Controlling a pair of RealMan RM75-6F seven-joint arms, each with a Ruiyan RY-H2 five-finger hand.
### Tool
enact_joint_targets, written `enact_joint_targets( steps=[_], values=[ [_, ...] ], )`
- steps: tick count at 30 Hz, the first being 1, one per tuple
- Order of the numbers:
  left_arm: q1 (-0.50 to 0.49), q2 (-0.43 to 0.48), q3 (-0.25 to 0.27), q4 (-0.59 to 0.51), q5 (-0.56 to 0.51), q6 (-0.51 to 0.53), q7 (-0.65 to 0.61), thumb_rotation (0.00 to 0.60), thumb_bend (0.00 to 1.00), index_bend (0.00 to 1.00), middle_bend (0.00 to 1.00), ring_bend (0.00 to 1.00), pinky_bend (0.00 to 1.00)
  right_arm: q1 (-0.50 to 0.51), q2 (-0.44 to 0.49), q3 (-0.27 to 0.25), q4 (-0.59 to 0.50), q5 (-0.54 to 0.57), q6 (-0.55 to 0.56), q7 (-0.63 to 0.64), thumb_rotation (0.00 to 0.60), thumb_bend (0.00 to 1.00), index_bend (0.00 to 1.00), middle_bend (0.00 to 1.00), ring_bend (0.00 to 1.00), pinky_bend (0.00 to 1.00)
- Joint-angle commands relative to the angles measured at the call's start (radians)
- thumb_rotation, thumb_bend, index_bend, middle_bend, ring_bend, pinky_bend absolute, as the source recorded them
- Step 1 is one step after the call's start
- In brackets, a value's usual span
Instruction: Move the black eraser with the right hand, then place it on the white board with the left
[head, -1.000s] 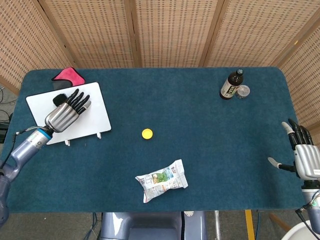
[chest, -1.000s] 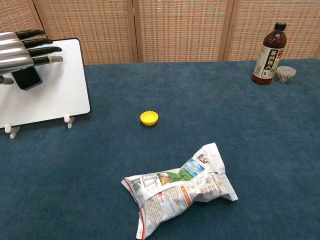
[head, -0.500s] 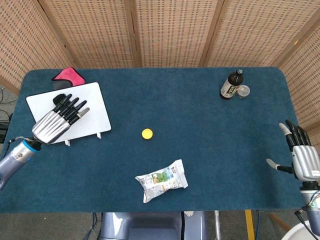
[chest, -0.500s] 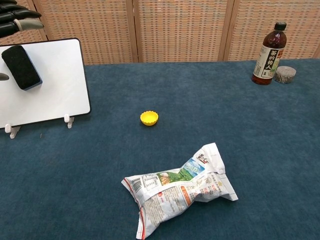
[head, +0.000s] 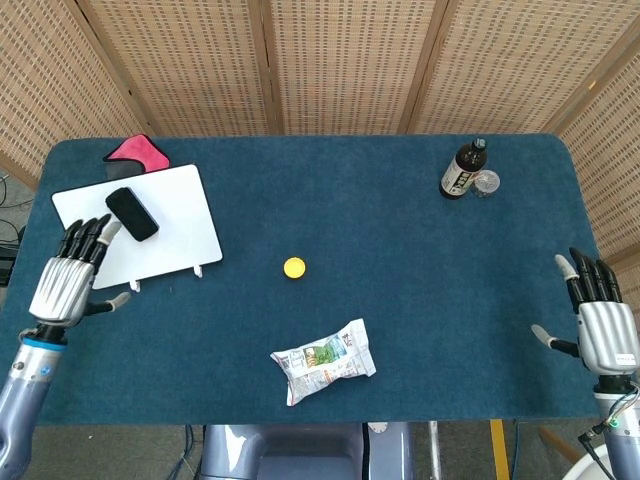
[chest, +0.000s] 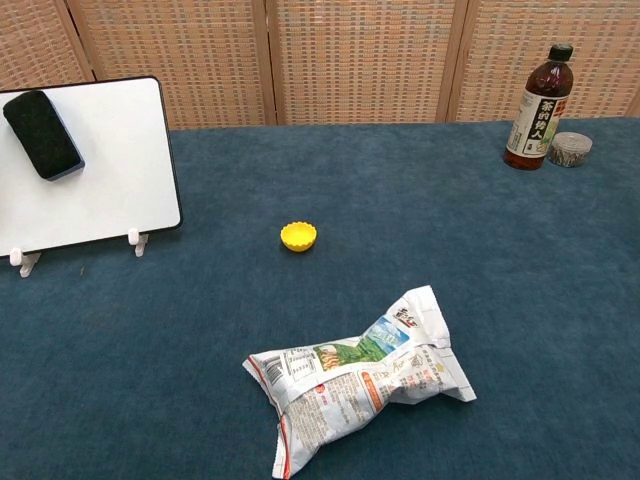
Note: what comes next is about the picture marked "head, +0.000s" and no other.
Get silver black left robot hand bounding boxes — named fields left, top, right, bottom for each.
left=28, top=213, right=132, bottom=347

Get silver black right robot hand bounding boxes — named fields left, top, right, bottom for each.
left=530, top=246, right=640, bottom=396

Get black blue board eraser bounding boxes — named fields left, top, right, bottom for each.
left=104, top=186, right=161, bottom=244

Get small white whiteboard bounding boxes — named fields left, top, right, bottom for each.
left=51, top=163, right=224, bottom=291

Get brown tea bottle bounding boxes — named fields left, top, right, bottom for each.
left=439, top=137, right=489, bottom=201

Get white round chair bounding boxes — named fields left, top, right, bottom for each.
left=563, top=443, right=617, bottom=480

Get pink grey cloth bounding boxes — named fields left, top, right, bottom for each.
left=102, top=134, right=171, bottom=180

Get clear jar of paper clips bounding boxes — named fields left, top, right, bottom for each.
left=471, top=169, right=500, bottom=198

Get blue felt table cover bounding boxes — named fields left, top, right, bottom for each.
left=0, top=133, right=610, bottom=427

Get white printed snack bag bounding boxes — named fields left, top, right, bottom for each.
left=270, top=318, right=378, bottom=408

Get grey robot torso base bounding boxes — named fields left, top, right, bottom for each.
left=202, top=423, right=416, bottom=480

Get black floor cables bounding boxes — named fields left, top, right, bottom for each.
left=0, top=169, right=32, bottom=291

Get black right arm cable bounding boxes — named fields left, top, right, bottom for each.
left=578, top=422, right=617, bottom=480

